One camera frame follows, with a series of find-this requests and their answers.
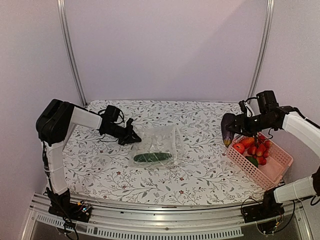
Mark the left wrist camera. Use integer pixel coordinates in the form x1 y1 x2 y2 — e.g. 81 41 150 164
126 118 134 128

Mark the orange red fake mango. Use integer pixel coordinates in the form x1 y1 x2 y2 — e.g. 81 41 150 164
239 137 255 149

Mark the green fake leafy vegetable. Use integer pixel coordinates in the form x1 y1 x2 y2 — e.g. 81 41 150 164
245 155 259 168

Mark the aluminium frame post left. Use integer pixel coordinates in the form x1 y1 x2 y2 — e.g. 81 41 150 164
56 0 88 106

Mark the dark green fake cucumber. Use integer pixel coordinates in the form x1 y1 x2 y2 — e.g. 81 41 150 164
133 152 172 163

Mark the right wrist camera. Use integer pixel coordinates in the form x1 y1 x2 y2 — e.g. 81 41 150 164
238 100 254 117

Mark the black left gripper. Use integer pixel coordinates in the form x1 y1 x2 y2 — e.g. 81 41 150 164
105 123 142 146

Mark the aluminium frame post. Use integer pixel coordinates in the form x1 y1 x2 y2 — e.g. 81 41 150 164
56 0 88 106
247 0 275 98

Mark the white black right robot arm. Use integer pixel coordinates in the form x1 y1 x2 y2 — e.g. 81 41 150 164
221 90 320 221

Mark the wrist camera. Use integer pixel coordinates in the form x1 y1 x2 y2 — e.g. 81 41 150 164
238 100 254 117
126 118 134 128

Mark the purple fake eggplant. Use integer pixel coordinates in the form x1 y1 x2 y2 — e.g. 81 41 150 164
220 113 236 148

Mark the aluminium frame post right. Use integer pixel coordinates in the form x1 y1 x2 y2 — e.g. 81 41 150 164
247 0 275 98

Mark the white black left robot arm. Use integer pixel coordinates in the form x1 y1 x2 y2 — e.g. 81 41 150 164
36 99 142 217

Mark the clear polka dot zip bag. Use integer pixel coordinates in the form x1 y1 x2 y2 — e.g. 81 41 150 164
128 125 185 169

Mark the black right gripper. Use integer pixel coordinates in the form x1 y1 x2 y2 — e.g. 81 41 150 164
227 112 276 137

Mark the aluminium front rail base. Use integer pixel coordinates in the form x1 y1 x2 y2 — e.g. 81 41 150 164
21 192 313 240

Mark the pink perforated plastic basket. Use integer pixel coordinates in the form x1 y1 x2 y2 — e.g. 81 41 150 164
227 133 294 190

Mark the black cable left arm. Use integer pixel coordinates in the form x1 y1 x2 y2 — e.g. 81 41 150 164
97 108 127 126

